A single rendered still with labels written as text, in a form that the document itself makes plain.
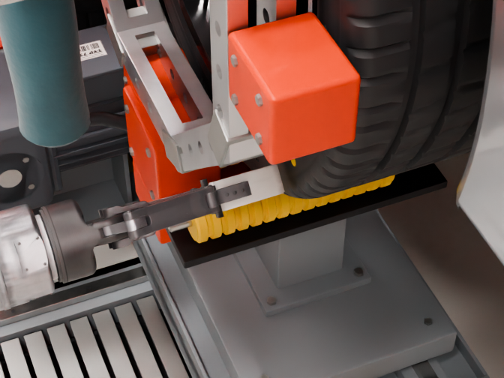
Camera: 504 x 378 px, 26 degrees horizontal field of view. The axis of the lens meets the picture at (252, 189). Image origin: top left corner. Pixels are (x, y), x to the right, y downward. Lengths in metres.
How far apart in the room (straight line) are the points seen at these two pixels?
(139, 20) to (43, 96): 0.14
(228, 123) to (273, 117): 0.12
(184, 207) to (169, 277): 0.63
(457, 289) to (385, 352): 0.40
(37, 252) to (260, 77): 0.30
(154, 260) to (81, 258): 0.63
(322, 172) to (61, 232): 0.24
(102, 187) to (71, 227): 0.85
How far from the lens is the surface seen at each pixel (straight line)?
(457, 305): 1.82
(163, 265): 1.66
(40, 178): 1.59
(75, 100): 1.33
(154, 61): 1.31
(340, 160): 0.96
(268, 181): 1.08
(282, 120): 0.82
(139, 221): 1.00
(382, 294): 1.53
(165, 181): 1.26
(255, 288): 1.51
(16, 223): 1.01
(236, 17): 0.86
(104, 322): 1.71
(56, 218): 1.02
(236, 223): 1.22
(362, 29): 0.85
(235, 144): 0.95
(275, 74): 0.82
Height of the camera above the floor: 1.41
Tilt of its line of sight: 46 degrees down
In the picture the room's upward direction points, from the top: straight up
